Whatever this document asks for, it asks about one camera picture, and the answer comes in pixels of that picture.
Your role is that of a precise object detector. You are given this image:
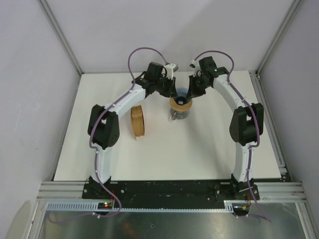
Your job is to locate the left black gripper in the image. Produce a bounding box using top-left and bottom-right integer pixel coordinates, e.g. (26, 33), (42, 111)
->
(154, 75), (177, 99)

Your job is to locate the blue glass dripper cone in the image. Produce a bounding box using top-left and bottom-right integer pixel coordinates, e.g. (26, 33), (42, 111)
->
(174, 87), (189, 106)

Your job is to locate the wooden dripper ring holder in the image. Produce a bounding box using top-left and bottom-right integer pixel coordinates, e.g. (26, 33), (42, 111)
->
(169, 98), (192, 112)

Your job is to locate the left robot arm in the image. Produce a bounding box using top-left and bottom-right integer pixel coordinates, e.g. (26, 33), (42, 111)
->
(88, 62), (178, 199)

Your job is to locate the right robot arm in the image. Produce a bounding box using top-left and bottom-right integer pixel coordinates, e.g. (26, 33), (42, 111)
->
(187, 57), (264, 200)

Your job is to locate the glass coffee carafe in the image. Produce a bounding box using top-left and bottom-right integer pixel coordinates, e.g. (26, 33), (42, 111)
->
(170, 110), (190, 120)

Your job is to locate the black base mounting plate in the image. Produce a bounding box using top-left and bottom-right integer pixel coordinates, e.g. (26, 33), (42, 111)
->
(82, 178), (260, 200)

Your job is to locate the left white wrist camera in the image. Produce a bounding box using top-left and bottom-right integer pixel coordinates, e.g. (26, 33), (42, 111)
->
(164, 63), (178, 80)

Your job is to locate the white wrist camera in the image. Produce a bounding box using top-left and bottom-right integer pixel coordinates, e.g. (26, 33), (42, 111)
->
(164, 63), (178, 80)
(190, 60), (200, 69)

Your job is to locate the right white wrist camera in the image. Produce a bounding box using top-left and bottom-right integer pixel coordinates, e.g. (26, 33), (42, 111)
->
(190, 60), (200, 69)

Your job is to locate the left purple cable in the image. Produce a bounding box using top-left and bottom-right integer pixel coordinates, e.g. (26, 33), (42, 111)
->
(89, 46), (168, 220)

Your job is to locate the right aluminium corner post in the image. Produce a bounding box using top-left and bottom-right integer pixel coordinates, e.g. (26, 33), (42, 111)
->
(255, 0), (304, 75)

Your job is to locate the aluminium corner post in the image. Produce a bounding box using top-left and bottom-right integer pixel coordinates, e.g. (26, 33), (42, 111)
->
(255, 0), (304, 75)
(37, 0), (83, 76)

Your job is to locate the left aluminium corner post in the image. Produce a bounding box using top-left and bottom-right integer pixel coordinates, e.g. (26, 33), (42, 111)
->
(37, 0), (83, 76)

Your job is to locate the grey slotted cable duct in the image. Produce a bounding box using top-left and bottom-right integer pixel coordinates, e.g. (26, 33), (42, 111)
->
(45, 201), (248, 213)

